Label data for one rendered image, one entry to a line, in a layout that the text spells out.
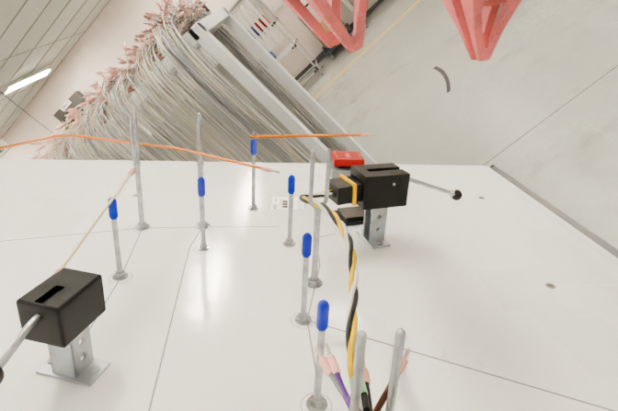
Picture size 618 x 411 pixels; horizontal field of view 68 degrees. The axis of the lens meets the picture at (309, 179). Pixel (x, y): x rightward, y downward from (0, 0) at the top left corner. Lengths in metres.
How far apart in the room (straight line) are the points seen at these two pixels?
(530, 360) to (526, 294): 0.10
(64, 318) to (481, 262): 0.42
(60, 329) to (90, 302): 0.03
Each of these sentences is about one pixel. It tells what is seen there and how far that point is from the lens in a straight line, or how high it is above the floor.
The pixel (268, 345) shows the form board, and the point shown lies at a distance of 0.40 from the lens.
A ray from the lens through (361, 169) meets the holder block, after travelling 0.53.
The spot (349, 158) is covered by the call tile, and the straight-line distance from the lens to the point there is 0.76.
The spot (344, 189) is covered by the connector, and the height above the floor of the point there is 1.16.
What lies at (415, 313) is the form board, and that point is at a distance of 0.46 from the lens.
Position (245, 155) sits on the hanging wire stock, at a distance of 1.18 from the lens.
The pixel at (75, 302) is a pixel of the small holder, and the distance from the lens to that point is 0.36.
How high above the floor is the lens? 1.36
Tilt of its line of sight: 18 degrees down
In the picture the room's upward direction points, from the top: 47 degrees counter-clockwise
